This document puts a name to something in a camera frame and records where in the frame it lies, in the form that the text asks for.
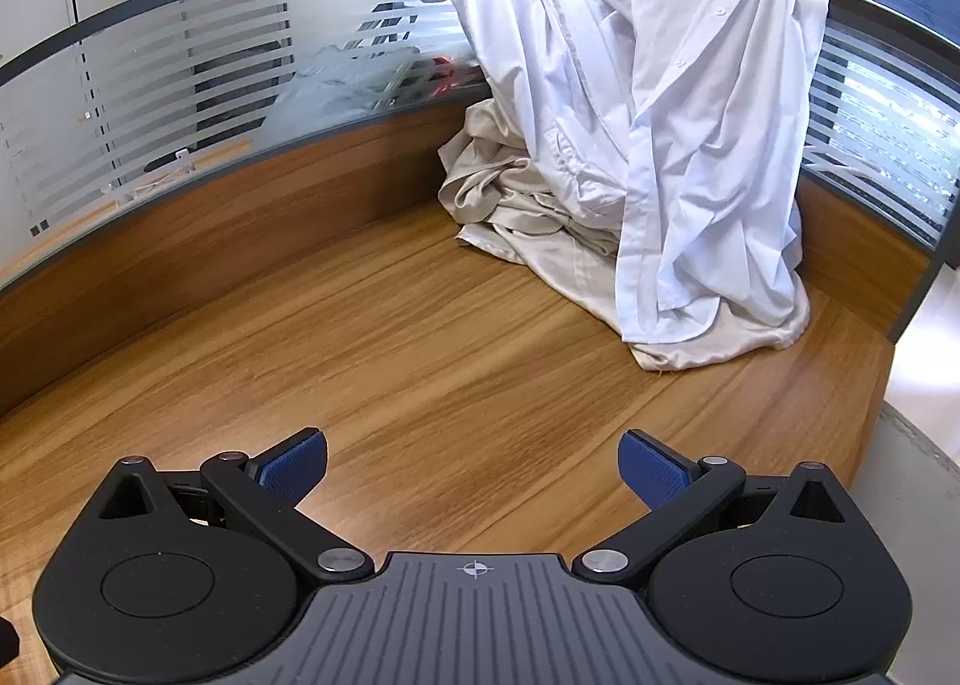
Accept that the crumpled white shirt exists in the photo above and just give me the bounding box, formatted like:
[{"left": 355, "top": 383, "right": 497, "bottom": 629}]
[{"left": 420, "top": 0, "right": 640, "bottom": 262}]

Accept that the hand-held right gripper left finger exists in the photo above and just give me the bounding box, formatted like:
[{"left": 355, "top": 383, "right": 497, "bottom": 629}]
[{"left": 97, "top": 427, "right": 374, "bottom": 585}]

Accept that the beige crumpled garment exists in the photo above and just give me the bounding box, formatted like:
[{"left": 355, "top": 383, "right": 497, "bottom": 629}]
[{"left": 439, "top": 100, "right": 811, "bottom": 375}]

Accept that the frosted striped glass partition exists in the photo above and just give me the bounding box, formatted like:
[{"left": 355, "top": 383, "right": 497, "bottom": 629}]
[
  {"left": 0, "top": 0, "right": 490, "bottom": 292},
  {"left": 796, "top": 0, "right": 960, "bottom": 266}
]

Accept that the translucent plastic bag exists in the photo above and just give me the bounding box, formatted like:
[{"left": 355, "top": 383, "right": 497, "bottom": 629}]
[{"left": 281, "top": 43, "right": 425, "bottom": 134}]

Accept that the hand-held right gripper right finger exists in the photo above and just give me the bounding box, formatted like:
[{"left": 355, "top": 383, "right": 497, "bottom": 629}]
[{"left": 571, "top": 430, "right": 852, "bottom": 588}]

